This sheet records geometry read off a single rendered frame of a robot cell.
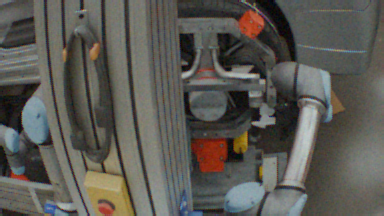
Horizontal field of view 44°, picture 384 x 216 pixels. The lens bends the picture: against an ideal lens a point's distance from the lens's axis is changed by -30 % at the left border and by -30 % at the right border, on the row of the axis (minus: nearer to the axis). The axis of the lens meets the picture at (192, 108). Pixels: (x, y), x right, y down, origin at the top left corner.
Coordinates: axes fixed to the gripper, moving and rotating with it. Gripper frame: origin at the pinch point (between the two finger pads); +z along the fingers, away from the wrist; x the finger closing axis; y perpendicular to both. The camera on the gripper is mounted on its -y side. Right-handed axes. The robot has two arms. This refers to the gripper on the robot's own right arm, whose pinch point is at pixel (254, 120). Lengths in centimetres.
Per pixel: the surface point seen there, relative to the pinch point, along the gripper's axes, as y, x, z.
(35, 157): -33, -12, 106
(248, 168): -61, -38, 0
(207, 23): 28.9, -21.5, 15.6
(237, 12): 30.6, -29.0, 3.6
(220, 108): 1.1, -6.0, 12.5
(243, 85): 14.3, -1.6, 4.1
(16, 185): -45, 1, 124
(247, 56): 20.9, -10.2, 1.8
